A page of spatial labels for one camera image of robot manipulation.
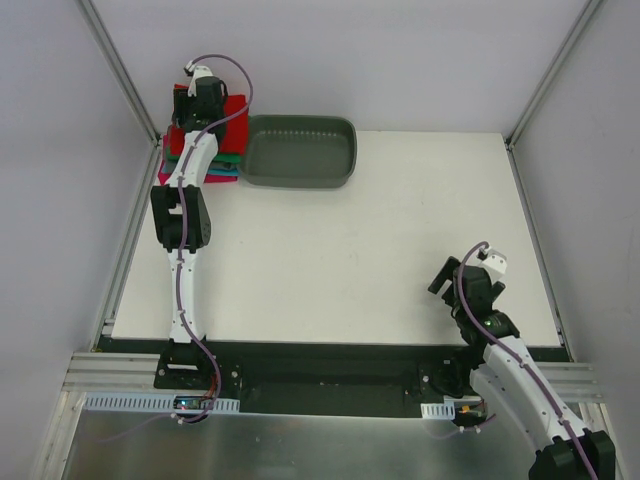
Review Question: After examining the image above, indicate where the right aluminium rail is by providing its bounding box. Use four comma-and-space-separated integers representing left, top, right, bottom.
505, 143, 574, 360

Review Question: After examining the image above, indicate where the grey plastic bin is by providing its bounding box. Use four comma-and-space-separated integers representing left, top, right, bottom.
238, 115, 357, 189

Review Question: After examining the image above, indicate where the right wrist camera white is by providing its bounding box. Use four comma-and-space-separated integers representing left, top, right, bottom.
477, 245, 508, 278

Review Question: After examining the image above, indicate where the green folded t shirt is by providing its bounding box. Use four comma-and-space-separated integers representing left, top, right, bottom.
165, 149, 241, 164

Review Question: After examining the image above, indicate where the pink folded t shirt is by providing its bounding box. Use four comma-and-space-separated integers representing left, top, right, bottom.
158, 134, 241, 185

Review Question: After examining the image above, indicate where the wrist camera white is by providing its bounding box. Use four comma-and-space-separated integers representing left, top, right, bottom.
184, 61, 213, 80
477, 245, 508, 278

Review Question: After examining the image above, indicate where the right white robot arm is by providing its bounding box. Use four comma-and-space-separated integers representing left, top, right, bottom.
428, 242, 616, 479

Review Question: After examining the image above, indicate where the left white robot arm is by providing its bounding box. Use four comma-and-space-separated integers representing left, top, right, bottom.
151, 72, 228, 389

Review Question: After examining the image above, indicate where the white cable duct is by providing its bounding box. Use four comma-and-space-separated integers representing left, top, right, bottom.
420, 401, 456, 421
84, 392, 240, 415

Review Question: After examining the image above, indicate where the teal folded t shirt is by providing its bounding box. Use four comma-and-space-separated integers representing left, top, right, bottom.
207, 169, 239, 177

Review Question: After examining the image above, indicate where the aluminium frame post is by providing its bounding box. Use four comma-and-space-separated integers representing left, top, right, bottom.
74, 0, 160, 145
504, 0, 606, 151

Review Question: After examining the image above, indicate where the left white cable duct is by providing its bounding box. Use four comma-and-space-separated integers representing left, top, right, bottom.
84, 392, 240, 415

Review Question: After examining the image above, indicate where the grey folded t shirt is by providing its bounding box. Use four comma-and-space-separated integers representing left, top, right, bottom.
161, 162, 238, 173

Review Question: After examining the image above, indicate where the left aluminium frame post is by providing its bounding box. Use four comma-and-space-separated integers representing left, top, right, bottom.
74, 0, 160, 145

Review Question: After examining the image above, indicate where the right white cable duct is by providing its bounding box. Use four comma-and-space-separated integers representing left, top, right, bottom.
420, 401, 456, 421

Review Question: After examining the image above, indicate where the red t shirt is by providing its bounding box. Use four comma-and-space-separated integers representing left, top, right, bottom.
166, 84, 249, 155

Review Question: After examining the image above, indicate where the left aluminium rail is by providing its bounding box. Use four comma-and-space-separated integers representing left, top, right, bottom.
88, 141, 161, 351

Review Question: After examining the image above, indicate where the aluminium rail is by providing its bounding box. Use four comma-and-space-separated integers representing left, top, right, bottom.
505, 143, 574, 360
88, 141, 161, 351

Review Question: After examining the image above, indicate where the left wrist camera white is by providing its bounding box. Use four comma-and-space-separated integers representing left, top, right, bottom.
184, 61, 213, 80

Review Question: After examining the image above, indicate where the right aluminium frame post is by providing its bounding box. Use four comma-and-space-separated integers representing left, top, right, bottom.
504, 0, 606, 151

